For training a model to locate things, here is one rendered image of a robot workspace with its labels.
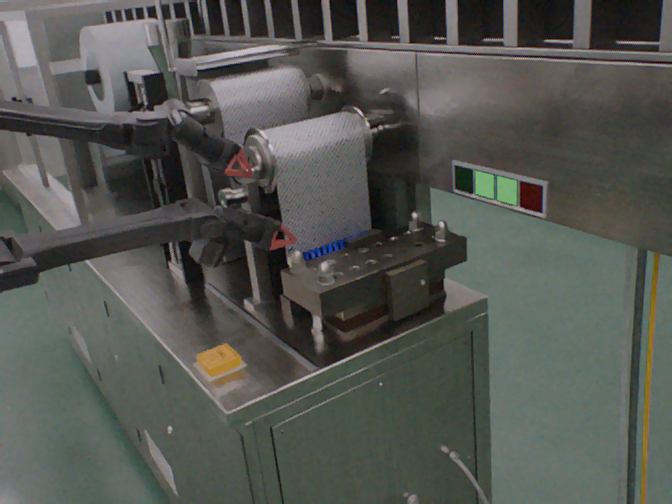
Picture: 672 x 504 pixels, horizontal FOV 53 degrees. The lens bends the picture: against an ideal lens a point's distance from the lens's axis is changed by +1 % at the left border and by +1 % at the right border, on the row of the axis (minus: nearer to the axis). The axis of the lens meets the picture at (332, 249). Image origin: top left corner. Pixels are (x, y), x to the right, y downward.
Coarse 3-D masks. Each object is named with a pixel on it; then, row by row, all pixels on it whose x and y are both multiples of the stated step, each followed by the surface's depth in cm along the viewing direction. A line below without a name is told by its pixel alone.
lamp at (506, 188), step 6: (498, 180) 133; (504, 180) 132; (510, 180) 130; (516, 180) 129; (498, 186) 134; (504, 186) 132; (510, 186) 131; (516, 186) 130; (498, 192) 134; (504, 192) 133; (510, 192) 131; (516, 192) 130; (498, 198) 135; (504, 198) 133; (510, 198) 132; (516, 198) 131; (516, 204) 131
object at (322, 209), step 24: (360, 168) 156; (288, 192) 147; (312, 192) 150; (336, 192) 154; (360, 192) 157; (288, 216) 148; (312, 216) 152; (336, 216) 155; (360, 216) 159; (312, 240) 154; (336, 240) 157; (288, 264) 152
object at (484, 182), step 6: (480, 174) 137; (486, 174) 135; (480, 180) 137; (486, 180) 136; (492, 180) 135; (480, 186) 138; (486, 186) 137; (492, 186) 135; (480, 192) 138; (486, 192) 137; (492, 192) 136; (492, 198) 136
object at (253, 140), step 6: (360, 126) 154; (252, 138) 146; (258, 138) 144; (366, 138) 155; (246, 144) 149; (252, 144) 147; (258, 144) 144; (264, 144) 143; (366, 144) 155; (264, 150) 142; (366, 150) 156; (264, 156) 143; (270, 162) 143; (270, 168) 143; (270, 174) 144; (258, 180) 149; (264, 180) 147; (270, 180) 145; (264, 186) 148
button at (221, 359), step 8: (224, 344) 140; (208, 352) 138; (216, 352) 137; (224, 352) 137; (232, 352) 137; (200, 360) 136; (208, 360) 135; (216, 360) 134; (224, 360) 134; (232, 360) 134; (240, 360) 135; (208, 368) 132; (216, 368) 133; (224, 368) 134; (232, 368) 135
